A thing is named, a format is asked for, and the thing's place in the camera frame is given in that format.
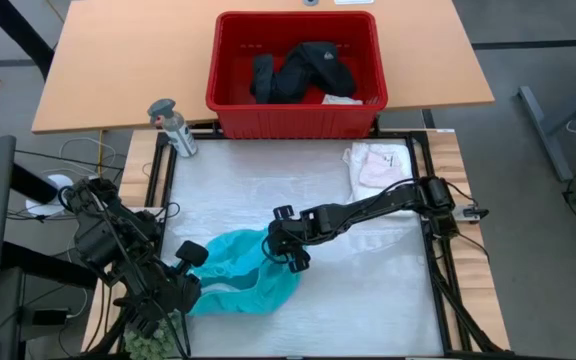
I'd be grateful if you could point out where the white lace garment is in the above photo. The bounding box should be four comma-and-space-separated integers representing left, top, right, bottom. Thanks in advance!
342, 142, 417, 219

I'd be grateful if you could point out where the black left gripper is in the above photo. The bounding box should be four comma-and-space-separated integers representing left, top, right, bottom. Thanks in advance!
126, 239, 210, 342

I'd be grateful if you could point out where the small white cloth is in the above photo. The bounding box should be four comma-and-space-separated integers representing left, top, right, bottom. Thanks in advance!
321, 93, 364, 106

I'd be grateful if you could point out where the black garment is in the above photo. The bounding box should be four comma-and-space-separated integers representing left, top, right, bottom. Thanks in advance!
249, 41, 358, 105

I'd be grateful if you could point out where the black desk leg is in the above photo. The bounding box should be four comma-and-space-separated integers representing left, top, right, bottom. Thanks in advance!
0, 0, 57, 81

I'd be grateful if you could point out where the grey desk leg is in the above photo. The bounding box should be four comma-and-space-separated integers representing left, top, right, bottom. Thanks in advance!
517, 64, 576, 182

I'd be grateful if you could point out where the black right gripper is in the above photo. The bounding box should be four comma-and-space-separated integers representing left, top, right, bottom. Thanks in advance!
262, 204, 319, 275

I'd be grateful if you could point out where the light wooden desk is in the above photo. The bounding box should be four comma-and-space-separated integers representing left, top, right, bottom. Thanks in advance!
31, 0, 495, 134

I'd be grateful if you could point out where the pale pink underwear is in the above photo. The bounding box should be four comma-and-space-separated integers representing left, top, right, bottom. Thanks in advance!
358, 151, 405, 190

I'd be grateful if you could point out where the clear spray bottle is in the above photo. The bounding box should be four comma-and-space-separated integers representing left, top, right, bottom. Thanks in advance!
146, 98, 199, 159

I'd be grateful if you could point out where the black phone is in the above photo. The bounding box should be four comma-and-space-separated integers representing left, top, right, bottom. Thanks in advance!
31, 308, 69, 329

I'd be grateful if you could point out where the small green plant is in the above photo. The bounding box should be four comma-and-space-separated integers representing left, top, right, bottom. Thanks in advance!
123, 319, 184, 360

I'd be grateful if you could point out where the teal garment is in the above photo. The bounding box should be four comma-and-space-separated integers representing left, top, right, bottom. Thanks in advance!
186, 227, 303, 317

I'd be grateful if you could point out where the red plastic bin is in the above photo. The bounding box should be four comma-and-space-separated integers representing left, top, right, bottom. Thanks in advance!
205, 10, 389, 140

